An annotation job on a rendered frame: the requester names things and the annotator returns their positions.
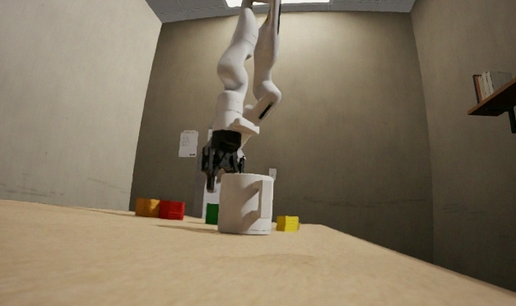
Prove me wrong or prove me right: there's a green cube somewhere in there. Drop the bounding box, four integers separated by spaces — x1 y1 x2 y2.
205 203 219 225

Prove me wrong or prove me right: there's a red cube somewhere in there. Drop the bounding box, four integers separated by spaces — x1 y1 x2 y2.
159 201 184 220

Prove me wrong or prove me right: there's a white mug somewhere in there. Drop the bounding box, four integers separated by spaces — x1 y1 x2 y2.
217 173 274 235

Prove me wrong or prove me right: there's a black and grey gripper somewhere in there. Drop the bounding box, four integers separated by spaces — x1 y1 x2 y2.
201 130 245 193

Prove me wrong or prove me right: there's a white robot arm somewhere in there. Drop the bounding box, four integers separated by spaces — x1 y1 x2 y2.
212 0 281 153

